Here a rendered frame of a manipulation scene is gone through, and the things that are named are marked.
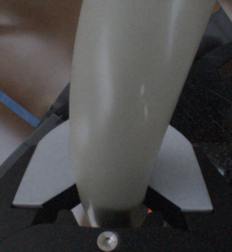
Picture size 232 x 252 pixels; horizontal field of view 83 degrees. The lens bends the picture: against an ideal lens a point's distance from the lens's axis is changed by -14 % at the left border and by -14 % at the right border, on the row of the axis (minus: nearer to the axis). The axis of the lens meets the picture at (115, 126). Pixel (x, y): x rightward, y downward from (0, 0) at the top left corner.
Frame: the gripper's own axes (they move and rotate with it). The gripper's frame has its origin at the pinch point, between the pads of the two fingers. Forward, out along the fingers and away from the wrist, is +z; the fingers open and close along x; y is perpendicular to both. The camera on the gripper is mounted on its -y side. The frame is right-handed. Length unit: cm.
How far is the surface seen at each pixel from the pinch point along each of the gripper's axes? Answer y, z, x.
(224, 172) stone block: 21.8, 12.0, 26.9
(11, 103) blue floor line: 36, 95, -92
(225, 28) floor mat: -20, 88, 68
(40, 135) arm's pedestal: 46, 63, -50
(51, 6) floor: -31, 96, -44
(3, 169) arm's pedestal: 42, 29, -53
